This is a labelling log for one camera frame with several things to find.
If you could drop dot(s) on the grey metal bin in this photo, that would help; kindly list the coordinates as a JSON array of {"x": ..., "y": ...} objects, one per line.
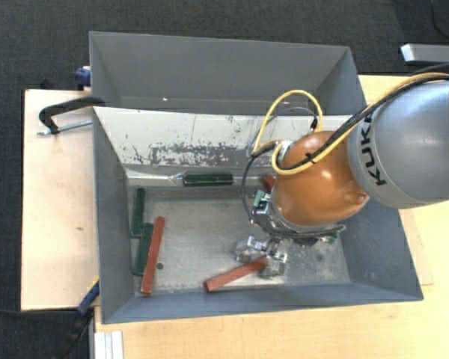
[{"x": 209, "y": 69}]

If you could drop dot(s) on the red-brown block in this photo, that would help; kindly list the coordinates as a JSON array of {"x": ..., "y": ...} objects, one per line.
[
  {"x": 153, "y": 254},
  {"x": 232, "y": 276},
  {"x": 268, "y": 182}
]

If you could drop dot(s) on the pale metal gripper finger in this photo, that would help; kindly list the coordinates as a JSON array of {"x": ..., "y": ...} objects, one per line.
[
  {"x": 249, "y": 248},
  {"x": 276, "y": 266}
]

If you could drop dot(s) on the pale wood flat board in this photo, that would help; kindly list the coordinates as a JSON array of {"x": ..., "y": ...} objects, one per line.
[{"x": 58, "y": 200}]

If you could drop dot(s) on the dark green flat block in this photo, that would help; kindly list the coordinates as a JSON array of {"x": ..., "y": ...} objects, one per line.
[
  {"x": 208, "y": 180},
  {"x": 138, "y": 211},
  {"x": 143, "y": 249}
]

